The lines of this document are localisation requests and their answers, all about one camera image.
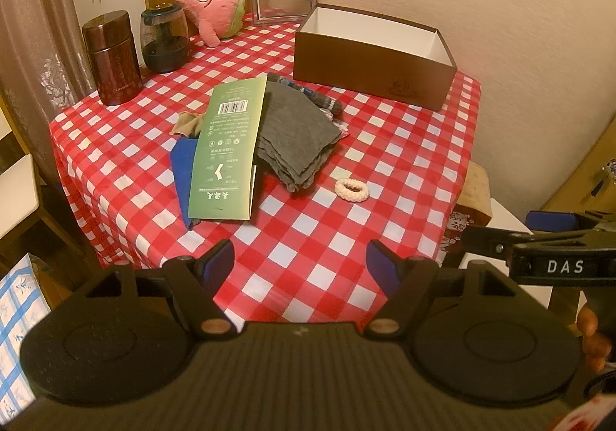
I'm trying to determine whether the cream fluffy hair scrunchie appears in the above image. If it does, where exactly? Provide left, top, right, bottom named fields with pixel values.
left=334, top=178, right=370, bottom=203

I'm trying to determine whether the green sock package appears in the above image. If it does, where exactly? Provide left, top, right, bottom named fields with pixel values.
left=188, top=75, right=267, bottom=221

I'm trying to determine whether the dark grey cloth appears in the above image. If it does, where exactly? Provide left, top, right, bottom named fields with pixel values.
left=256, top=81, right=341, bottom=192

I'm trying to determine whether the right hand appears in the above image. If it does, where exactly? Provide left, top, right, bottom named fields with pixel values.
left=576, top=304, right=612, bottom=374

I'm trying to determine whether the red white checkered tablecloth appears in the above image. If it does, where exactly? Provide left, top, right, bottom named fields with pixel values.
left=50, top=24, right=481, bottom=325

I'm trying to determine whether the blue cloth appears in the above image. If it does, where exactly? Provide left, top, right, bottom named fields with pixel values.
left=169, top=137, right=198, bottom=231

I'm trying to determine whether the beige stocking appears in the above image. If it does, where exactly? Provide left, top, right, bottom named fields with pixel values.
left=171, top=111, right=205, bottom=138

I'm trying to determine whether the blue white tissue box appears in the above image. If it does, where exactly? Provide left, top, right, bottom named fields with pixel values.
left=0, top=254, right=51, bottom=425

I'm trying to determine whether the wooden stool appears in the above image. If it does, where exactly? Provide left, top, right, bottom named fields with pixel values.
left=1, top=97, right=95, bottom=286

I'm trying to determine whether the brown cardboard box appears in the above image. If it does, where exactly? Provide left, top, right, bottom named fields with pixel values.
left=293, top=5, right=457, bottom=111

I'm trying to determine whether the brown wooden canister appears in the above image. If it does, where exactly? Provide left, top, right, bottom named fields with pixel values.
left=82, top=10, right=143, bottom=106

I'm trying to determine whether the glass jar with dark contents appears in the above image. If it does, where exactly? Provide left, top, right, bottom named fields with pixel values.
left=140, top=3, right=190, bottom=74

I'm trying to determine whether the patterned curtain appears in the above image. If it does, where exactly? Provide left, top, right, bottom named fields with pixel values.
left=1, top=0, right=95, bottom=185

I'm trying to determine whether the pink star plush toy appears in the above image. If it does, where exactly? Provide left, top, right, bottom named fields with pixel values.
left=174, top=0, right=245, bottom=47

